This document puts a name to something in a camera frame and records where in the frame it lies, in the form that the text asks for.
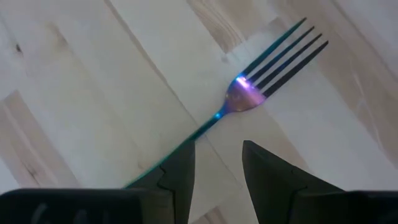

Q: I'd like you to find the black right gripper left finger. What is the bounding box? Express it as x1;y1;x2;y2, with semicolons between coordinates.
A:
124;139;197;224

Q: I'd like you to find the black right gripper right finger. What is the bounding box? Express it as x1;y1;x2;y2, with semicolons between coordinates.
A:
242;139;343;224

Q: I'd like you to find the iridescent metal fork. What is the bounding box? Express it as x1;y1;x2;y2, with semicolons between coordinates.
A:
123;17;330;190

